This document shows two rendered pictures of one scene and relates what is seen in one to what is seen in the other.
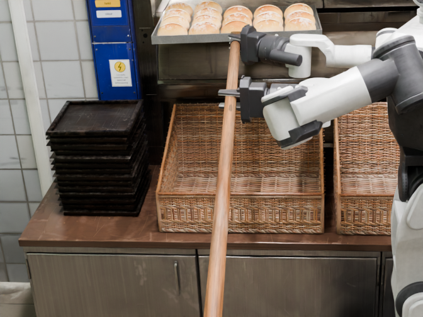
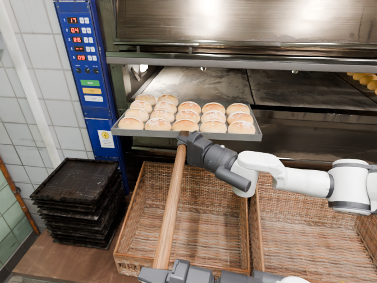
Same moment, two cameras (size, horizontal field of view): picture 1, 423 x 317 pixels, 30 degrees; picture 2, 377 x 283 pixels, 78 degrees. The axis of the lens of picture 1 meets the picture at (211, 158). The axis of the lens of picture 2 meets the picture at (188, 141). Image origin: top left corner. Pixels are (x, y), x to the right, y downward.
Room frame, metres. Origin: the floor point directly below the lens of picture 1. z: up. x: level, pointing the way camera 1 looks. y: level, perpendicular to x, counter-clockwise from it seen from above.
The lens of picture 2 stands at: (1.71, -0.12, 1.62)
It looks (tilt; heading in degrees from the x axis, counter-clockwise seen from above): 32 degrees down; 0
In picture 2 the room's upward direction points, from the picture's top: straight up
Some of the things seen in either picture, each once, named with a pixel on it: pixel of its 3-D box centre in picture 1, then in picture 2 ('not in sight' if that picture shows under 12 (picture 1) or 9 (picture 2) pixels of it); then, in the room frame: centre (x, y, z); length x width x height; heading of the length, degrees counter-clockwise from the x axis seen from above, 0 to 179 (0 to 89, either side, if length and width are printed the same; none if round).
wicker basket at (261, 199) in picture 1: (243, 164); (187, 217); (2.46, -0.11, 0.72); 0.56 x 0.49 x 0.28; 82
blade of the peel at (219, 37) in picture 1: (237, 19); (188, 113); (2.62, -0.12, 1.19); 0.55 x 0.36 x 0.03; 85
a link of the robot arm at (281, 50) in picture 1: (291, 57); (236, 173); (2.23, -0.25, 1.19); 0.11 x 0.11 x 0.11; 50
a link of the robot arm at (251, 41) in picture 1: (262, 47); (207, 154); (2.31, -0.18, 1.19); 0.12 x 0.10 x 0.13; 50
